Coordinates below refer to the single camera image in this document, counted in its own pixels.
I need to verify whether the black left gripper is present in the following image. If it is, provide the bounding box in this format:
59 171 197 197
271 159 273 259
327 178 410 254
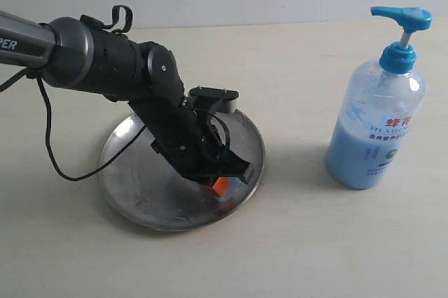
129 97 254 196

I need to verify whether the blue-grey block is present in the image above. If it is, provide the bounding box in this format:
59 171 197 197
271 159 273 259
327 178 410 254
219 178 242 202

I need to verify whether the blue pump lotion bottle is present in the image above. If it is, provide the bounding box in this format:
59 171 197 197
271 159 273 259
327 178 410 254
325 6 433 190

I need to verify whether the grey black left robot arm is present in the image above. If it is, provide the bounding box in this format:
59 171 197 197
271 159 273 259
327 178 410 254
1 5 254 190

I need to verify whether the round steel plate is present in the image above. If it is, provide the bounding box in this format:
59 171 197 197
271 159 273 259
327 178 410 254
98 110 265 232

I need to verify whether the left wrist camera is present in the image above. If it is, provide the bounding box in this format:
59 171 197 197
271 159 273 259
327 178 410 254
188 86 239 114

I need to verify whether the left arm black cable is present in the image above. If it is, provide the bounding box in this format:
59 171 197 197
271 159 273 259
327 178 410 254
0 4 146 182

